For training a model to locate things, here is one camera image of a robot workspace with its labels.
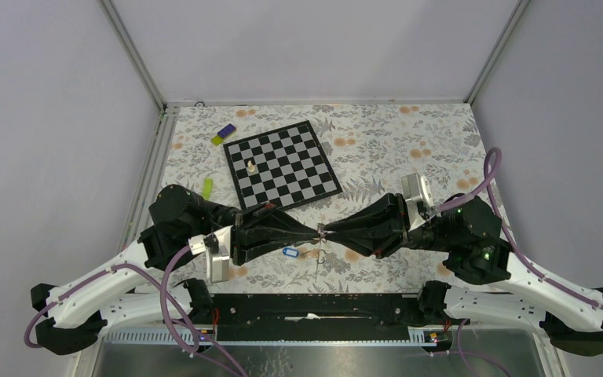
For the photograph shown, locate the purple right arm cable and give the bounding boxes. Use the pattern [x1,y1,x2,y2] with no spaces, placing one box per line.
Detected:
[437,148,603,334]

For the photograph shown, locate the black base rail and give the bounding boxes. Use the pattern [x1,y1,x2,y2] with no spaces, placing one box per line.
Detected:
[188,293,436,342]

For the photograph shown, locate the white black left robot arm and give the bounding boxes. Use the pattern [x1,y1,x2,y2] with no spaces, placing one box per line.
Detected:
[24,185,319,355]

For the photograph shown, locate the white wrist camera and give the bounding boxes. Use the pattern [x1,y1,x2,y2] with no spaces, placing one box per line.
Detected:
[401,173,434,230]
[188,226,232,284]

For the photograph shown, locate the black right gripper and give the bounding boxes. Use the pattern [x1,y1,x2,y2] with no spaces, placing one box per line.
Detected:
[321,190,455,258]

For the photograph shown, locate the green arch toy block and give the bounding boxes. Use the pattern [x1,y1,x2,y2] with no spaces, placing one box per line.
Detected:
[201,178,214,200]

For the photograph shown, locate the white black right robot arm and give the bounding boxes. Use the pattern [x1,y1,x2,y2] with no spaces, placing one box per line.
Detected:
[320,194,603,357]

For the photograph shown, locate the floral table mat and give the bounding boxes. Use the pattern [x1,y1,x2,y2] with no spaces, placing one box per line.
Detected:
[159,104,485,293]

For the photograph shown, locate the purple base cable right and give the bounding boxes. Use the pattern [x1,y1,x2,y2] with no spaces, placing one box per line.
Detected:
[426,317,510,377]

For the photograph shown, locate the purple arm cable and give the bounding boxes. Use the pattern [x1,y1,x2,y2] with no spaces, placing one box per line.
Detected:
[24,244,201,356]
[437,148,603,334]

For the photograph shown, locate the black grey chessboard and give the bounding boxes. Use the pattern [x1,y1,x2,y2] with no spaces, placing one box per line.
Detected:
[224,120,343,210]

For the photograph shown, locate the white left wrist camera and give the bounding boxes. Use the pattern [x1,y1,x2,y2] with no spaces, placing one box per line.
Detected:
[188,226,232,284]

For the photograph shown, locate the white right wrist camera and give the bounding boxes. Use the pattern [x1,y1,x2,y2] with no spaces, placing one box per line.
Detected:
[401,173,434,230]

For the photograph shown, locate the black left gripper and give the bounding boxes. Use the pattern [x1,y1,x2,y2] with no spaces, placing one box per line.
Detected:
[195,201,320,267]

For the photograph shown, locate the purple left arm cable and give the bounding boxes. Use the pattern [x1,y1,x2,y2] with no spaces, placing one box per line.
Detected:
[24,244,201,356]

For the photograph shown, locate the purple yellow toy brick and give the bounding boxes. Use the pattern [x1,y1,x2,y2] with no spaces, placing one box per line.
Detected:
[211,123,236,145]

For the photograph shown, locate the blue capped key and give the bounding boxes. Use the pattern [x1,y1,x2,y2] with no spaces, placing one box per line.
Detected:
[282,247,300,258]

